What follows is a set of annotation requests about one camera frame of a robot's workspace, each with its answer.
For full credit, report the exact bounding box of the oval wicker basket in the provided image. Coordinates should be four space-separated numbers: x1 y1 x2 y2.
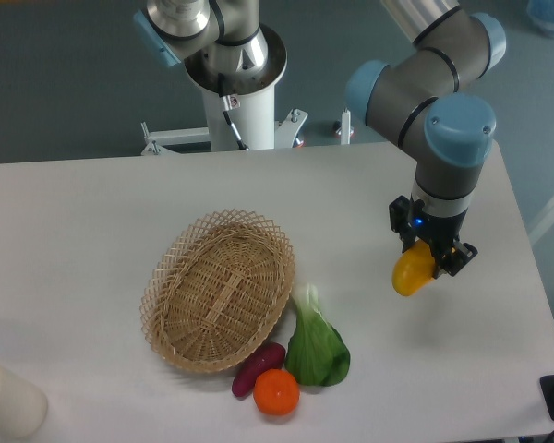
139 209 295 373

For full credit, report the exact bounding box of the purple sweet potato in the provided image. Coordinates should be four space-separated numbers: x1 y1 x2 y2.
232 342 286 398

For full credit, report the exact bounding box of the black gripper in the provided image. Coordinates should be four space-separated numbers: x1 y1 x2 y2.
389 196 478 279

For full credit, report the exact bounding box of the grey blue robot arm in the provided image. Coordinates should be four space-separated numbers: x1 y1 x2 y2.
133 1 506 276

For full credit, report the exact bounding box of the blue plastic bag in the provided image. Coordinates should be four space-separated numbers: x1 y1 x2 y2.
526 0 554 39

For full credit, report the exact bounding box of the cream cylindrical container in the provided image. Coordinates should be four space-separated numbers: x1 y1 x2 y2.
0 365 48 439

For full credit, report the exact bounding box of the yellow mango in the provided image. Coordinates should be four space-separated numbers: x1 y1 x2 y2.
391 240 436 297

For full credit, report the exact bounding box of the green bok choy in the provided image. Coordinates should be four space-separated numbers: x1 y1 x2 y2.
284 283 351 387

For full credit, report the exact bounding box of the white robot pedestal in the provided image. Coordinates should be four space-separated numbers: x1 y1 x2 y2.
141 24 308 155

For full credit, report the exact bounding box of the orange tangerine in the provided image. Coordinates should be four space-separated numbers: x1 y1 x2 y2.
253 369 300 416

